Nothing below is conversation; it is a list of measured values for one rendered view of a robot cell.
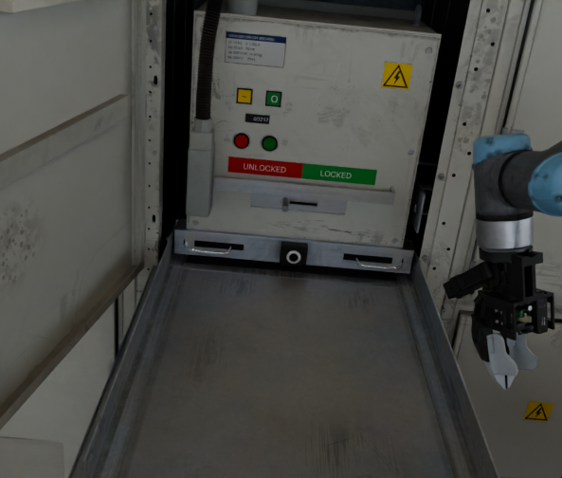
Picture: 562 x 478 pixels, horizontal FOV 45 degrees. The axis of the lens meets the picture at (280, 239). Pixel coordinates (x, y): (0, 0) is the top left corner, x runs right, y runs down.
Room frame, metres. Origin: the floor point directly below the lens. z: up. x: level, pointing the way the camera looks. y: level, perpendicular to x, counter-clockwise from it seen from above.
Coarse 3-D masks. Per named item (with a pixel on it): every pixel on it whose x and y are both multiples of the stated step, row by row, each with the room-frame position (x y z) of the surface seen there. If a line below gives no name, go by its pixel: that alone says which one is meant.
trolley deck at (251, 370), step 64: (192, 320) 1.15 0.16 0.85; (256, 320) 1.17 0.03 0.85; (320, 320) 1.19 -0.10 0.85; (384, 320) 1.22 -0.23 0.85; (192, 384) 0.94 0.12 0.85; (256, 384) 0.96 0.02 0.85; (320, 384) 0.98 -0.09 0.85; (384, 384) 1.00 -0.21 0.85; (128, 448) 0.78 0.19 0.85; (192, 448) 0.79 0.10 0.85; (256, 448) 0.81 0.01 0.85; (320, 448) 0.82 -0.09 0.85; (384, 448) 0.83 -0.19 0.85
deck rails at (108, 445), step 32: (160, 288) 1.24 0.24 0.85; (416, 288) 1.34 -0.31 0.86; (160, 320) 1.13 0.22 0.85; (416, 320) 1.22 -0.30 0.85; (128, 352) 0.94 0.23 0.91; (448, 352) 1.03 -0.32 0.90; (128, 384) 0.92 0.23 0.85; (448, 384) 0.99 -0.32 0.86; (128, 416) 0.84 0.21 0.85; (448, 416) 0.92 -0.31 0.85; (96, 448) 0.73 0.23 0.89; (448, 448) 0.84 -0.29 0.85; (480, 448) 0.80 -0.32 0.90
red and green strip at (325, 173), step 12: (228, 156) 1.40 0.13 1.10; (228, 168) 1.40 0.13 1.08; (240, 168) 1.40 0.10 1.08; (252, 168) 1.40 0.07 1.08; (264, 168) 1.40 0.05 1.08; (276, 168) 1.40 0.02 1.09; (288, 168) 1.40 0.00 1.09; (300, 168) 1.40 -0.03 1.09; (312, 168) 1.40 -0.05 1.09; (324, 168) 1.41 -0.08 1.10; (336, 168) 1.41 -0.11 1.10; (348, 168) 1.41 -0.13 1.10; (324, 180) 1.41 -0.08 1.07; (336, 180) 1.41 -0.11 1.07; (348, 180) 1.41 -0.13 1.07; (360, 180) 1.41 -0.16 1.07; (372, 180) 1.41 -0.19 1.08
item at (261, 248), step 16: (176, 224) 1.42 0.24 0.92; (176, 240) 1.39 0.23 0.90; (208, 240) 1.39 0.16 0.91; (224, 240) 1.39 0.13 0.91; (240, 240) 1.39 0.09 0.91; (256, 240) 1.39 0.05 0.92; (272, 240) 1.39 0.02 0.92; (288, 240) 1.39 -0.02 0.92; (304, 240) 1.40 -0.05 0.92; (320, 240) 1.41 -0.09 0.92; (224, 256) 1.39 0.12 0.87; (240, 256) 1.39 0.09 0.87; (256, 256) 1.39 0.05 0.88; (272, 256) 1.39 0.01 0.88; (320, 256) 1.39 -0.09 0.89; (336, 256) 1.40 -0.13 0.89; (352, 256) 1.40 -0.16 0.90; (368, 256) 1.40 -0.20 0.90; (384, 256) 1.40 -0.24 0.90; (400, 272) 1.40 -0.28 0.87
